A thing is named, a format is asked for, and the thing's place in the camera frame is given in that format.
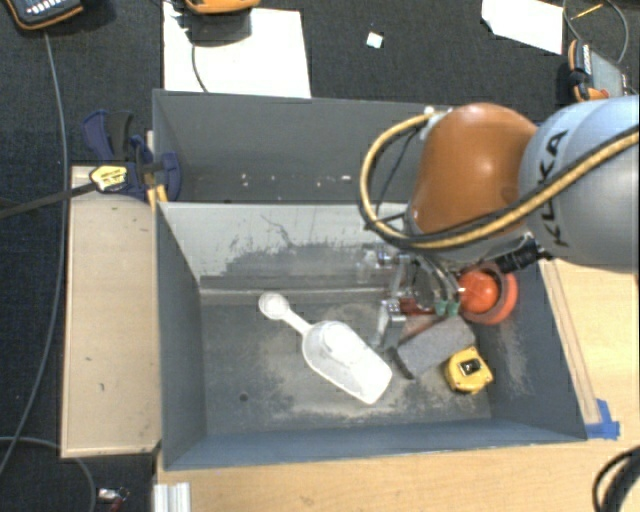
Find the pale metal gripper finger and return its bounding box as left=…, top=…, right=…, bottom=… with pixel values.
left=370, top=298, right=401, bottom=352
left=382, top=313, right=408, bottom=353

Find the red-brown flat block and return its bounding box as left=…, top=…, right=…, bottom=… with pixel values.
left=394, top=296, right=439, bottom=344

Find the white plastic scoop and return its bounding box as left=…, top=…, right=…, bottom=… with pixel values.
left=257, top=291, right=394, bottom=406

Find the grey block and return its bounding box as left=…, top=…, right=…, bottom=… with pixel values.
left=388, top=316, right=477, bottom=381

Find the red-orange ball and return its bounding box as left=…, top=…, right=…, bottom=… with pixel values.
left=456, top=269, right=502, bottom=314

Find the yellow tape measure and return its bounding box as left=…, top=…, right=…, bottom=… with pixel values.
left=440, top=345, right=495, bottom=396

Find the grey metal bin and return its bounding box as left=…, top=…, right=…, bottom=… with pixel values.
left=151, top=88, right=589, bottom=472

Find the pale wood board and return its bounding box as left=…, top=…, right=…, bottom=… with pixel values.
left=59, top=165, right=163, bottom=459

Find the black cylinder on white bracket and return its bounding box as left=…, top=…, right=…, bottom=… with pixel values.
left=492, top=238, right=554, bottom=275

